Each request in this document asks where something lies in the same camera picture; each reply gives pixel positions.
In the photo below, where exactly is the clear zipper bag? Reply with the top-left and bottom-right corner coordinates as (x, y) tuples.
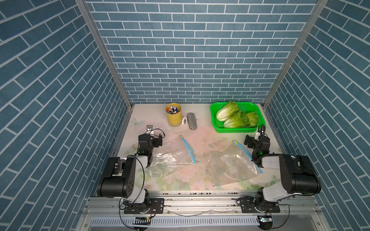
(145, 135), (197, 178)
(204, 141), (263, 186)

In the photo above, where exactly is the chinese cabbage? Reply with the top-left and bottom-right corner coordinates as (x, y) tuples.
(223, 112), (249, 128)
(216, 101), (239, 121)
(246, 112), (258, 128)

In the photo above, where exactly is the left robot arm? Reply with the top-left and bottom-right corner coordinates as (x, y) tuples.
(97, 133), (165, 210)

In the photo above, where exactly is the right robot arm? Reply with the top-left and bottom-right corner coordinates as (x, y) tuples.
(244, 133), (321, 211)

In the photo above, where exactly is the yellow pen cup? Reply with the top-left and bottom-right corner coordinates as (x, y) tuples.
(165, 103), (182, 127)

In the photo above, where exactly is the green plastic basket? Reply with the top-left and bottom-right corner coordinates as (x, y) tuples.
(210, 101), (266, 133)

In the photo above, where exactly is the grey fabric case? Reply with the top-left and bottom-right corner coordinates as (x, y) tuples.
(187, 113), (198, 130)

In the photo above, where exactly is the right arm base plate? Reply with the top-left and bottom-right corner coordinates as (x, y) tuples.
(236, 196), (280, 213)

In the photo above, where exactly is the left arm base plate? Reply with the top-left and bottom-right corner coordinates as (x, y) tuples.
(123, 198), (164, 215)

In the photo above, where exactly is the aluminium rail frame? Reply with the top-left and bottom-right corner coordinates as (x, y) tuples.
(77, 191), (329, 231)

